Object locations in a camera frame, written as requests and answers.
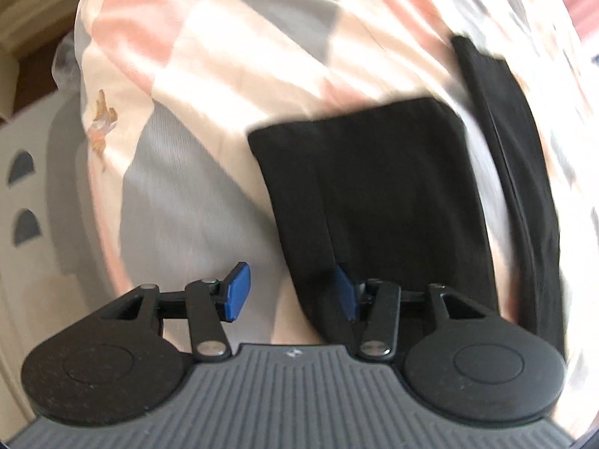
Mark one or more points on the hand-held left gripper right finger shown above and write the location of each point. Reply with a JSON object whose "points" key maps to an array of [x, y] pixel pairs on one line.
{"points": [[345, 292]]}

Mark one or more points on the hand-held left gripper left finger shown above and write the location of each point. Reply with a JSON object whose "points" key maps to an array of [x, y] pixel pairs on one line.
{"points": [[236, 292]]}

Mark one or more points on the black pants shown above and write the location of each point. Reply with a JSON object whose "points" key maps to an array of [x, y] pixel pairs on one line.
{"points": [[374, 187]]}

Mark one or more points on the pink grey checkered quilt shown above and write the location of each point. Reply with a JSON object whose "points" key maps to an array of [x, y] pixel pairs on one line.
{"points": [[187, 103]]}

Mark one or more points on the white plastic basket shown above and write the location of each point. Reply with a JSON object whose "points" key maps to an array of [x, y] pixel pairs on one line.
{"points": [[42, 224]]}

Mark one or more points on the clear plastic bag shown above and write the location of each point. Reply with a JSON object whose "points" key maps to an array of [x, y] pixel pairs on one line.
{"points": [[65, 63]]}

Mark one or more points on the light wooden furniture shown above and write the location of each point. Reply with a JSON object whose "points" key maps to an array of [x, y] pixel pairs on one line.
{"points": [[32, 4]]}

